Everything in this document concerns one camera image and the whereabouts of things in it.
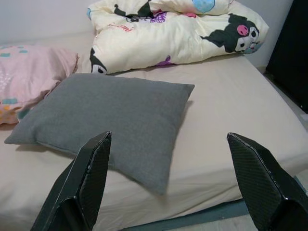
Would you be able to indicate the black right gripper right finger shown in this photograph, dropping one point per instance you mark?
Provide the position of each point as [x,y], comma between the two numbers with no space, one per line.
[264,187]

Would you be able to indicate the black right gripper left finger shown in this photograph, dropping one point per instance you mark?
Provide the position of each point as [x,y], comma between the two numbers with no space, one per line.
[79,187]

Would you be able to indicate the grey square pillow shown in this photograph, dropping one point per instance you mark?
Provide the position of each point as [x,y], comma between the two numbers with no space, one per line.
[108,113]

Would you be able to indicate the pink patterned pillow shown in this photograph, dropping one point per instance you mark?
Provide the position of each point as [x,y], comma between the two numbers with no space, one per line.
[31,69]

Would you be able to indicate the beige bed mattress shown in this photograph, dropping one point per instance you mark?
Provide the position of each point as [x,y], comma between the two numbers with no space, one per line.
[228,96]

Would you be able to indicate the black low cabinet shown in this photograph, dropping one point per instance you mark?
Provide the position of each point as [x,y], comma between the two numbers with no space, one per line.
[291,48]

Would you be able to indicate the cream cartoon print blanket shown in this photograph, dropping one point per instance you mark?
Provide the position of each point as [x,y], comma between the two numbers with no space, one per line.
[168,41]

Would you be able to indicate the teal bed frame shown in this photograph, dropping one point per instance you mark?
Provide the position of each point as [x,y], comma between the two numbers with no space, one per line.
[192,214]

